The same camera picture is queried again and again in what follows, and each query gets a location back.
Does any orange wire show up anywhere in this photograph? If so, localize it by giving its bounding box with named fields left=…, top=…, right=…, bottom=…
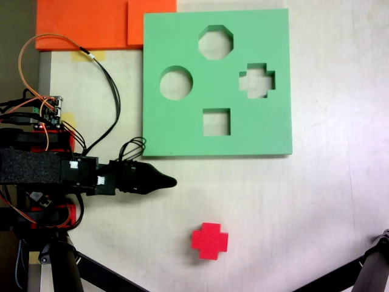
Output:
left=18, top=33, right=84, bottom=106

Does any black gripper motor cable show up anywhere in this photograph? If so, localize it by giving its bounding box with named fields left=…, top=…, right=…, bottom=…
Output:
left=119, top=136, right=147, bottom=162

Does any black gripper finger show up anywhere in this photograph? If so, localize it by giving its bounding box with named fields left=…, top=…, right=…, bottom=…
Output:
left=136, top=161, right=178, bottom=186
left=136, top=179, right=177, bottom=196

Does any black driver board with chip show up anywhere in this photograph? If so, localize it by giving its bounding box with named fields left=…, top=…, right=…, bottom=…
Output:
left=27, top=190, right=52, bottom=209

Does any black table clamp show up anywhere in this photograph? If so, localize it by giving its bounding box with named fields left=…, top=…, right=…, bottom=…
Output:
left=0, top=129, right=61, bottom=150
left=0, top=209, right=61, bottom=232

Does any black tripod leg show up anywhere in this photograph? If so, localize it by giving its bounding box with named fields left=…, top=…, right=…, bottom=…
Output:
left=354, top=228, right=389, bottom=292
left=38, top=232, right=85, bottom=292

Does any black USB plug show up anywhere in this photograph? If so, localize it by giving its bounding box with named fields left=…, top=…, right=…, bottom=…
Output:
left=0, top=114, right=34, bottom=125

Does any red cross columnar block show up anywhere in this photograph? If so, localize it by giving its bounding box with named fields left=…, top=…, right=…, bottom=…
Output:
left=191, top=222, right=229, bottom=261

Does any circuit board with green terminal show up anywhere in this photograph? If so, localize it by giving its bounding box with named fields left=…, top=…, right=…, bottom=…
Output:
left=32, top=96, right=64, bottom=130

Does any red printed base bracket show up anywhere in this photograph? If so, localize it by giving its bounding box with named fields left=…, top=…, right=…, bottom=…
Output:
left=30, top=129, right=76, bottom=153
left=30, top=204, right=77, bottom=229

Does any large orange foam slab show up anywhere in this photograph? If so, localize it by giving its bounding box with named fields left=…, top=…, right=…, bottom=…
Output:
left=35, top=0, right=143, bottom=51

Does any long black cable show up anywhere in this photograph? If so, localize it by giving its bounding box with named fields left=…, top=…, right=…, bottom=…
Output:
left=78, top=45, right=122, bottom=155

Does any braided black cable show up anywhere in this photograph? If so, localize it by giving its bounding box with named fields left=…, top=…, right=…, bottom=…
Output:
left=14, top=238, right=25, bottom=290

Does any green shape sorting board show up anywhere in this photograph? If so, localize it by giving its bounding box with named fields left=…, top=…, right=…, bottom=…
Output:
left=142, top=8, right=294, bottom=158

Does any black forearm motor cable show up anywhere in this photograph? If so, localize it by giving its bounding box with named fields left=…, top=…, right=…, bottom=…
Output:
left=62, top=120, right=88, bottom=162

